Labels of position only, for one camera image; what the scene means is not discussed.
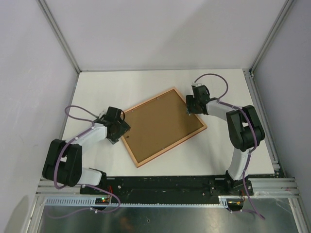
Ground left aluminium corner post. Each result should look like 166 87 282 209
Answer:
36 0 81 74

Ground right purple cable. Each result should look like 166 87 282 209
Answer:
193 73 266 220

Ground aluminium rail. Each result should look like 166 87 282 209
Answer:
35 177 299 199
242 68 282 177

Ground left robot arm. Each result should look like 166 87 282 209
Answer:
42 105 130 194

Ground purple cable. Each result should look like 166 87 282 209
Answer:
46 105 121 219
193 73 266 220

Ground grey slotted cable duct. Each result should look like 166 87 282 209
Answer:
44 196 228 208

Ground brown frame backing board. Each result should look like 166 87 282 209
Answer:
122 89 204 164

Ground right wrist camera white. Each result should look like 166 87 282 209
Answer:
191 83 203 88

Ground right aluminium corner post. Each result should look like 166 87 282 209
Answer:
249 0 296 73

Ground aluminium front rail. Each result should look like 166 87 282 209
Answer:
35 177 299 199

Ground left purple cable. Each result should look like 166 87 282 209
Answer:
46 105 121 219

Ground orange wooden picture frame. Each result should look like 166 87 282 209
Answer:
119 86 207 168

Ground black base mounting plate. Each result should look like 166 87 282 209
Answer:
80 175 255 205

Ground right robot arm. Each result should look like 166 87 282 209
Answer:
186 84 265 195

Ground aluminium right side rail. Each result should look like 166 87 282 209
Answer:
242 68 282 177

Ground aluminium corner post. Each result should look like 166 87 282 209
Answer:
36 0 81 74
249 0 296 73

